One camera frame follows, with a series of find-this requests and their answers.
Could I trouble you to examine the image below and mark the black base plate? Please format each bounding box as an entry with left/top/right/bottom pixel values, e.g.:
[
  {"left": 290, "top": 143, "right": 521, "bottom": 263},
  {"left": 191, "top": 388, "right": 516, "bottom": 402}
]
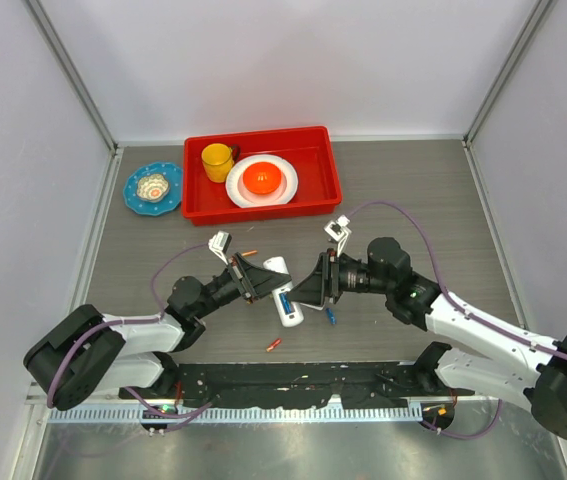
[{"left": 135, "top": 362, "right": 453, "bottom": 410}]

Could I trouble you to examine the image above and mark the blue battery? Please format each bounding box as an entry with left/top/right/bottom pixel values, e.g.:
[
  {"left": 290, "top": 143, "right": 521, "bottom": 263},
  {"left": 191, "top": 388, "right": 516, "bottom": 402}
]
[
  {"left": 279, "top": 292, "right": 294, "bottom": 315},
  {"left": 325, "top": 308, "right": 337, "bottom": 325}
]

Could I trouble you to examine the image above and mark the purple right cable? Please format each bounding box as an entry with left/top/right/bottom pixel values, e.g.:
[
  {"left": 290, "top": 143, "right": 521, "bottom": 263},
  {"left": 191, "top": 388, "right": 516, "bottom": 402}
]
[{"left": 345, "top": 200, "right": 567, "bottom": 440}]

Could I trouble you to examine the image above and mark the white battery cover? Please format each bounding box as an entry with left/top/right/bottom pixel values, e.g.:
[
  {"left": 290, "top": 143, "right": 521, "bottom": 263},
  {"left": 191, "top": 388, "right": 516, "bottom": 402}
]
[{"left": 301, "top": 303, "right": 324, "bottom": 311}]

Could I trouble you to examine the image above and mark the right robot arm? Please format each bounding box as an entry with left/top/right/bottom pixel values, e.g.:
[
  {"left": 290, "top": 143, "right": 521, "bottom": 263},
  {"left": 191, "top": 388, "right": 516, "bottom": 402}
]
[{"left": 287, "top": 237, "right": 567, "bottom": 440}]

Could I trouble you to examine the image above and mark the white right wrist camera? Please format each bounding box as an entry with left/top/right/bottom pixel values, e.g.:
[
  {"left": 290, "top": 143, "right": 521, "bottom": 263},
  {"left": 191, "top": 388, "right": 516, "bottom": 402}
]
[{"left": 324, "top": 215, "right": 351, "bottom": 257}]

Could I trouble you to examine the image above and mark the small patterned bowl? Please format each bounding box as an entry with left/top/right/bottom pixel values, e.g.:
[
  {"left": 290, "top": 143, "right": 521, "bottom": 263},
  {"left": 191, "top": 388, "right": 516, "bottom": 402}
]
[{"left": 136, "top": 173, "right": 170, "bottom": 203}]

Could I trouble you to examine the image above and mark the orange bowl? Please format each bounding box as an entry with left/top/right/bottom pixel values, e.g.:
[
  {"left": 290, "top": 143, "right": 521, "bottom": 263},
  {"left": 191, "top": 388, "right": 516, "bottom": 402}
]
[{"left": 242, "top": 161, "right": 282, "bottom": 196}]

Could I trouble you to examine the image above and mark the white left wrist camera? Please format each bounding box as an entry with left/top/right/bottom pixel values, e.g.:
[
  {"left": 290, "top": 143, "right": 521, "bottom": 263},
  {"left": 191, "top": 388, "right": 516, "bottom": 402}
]
[{"left": 208, "top": 230, "right": 232, "bottom": 265}]

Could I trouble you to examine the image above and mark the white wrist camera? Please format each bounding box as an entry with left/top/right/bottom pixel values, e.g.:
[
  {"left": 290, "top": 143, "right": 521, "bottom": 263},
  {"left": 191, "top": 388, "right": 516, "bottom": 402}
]
[
  {"left": 324, "top": 215, "right": 351, "bottom": 257},
  {"left": 208, "top": 230, "right": 232, "bottom": 265}
]

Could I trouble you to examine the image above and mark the white air conditioner remote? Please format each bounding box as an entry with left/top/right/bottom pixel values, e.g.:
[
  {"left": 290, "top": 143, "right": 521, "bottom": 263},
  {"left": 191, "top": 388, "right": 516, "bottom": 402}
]
[{"left": 263, "top": 256, "right": 304, "bottom": 328}]

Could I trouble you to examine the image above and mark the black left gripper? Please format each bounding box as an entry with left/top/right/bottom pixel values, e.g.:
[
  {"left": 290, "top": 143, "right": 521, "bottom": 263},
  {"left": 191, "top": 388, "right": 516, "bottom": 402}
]
[{"left": 193, "top": 253, "right": 290, "bottom": 320}]

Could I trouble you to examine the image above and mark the white cable duct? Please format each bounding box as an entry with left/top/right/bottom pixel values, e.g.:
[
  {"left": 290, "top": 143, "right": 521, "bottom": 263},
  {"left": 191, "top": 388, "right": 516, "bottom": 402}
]
[{"left": 48, "top": 402, "right": 423, "bottom": 425}]

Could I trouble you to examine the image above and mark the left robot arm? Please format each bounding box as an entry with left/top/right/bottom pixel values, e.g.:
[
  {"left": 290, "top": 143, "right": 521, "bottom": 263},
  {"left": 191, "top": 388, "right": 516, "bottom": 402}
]
[{"left": 23, "top": 254, "right": 291, "bottom": 411}]

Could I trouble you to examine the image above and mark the blue dotted plate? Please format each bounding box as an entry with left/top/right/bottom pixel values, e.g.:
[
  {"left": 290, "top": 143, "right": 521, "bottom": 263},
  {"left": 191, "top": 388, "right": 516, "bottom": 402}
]
[{"left": 123, "top": 161, "right": 183, "bottom": 217}]

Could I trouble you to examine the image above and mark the orange battery left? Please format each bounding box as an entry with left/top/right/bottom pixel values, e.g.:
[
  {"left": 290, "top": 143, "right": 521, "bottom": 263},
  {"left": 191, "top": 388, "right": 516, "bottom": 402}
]
[{"left": 265, "top": 338, "right": 282, "bottom": 353}]

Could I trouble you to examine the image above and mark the white plate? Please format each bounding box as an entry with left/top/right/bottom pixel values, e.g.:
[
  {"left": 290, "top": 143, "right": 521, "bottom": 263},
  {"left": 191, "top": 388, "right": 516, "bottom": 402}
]
[{"left": 225, "top": 154, "right": 299, "bottom": 208}]

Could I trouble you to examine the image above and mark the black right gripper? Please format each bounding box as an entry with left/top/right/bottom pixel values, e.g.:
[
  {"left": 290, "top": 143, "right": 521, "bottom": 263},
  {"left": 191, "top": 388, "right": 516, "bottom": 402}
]
[{"left": 287, "top": 248, "right": 393, "bottom": 307}]

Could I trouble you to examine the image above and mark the red plastic tray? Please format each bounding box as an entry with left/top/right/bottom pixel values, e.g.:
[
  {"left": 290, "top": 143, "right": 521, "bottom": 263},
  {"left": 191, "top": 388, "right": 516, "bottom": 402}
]
[{"left": 181, "top": 126, "right": 342, "bottom": 226}]

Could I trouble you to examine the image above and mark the yellow mug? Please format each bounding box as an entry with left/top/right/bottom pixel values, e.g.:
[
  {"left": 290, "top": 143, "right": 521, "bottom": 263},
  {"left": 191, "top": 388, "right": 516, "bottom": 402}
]
[{"left": 201, "top": 143, "right": 241, "bottom": 183}]

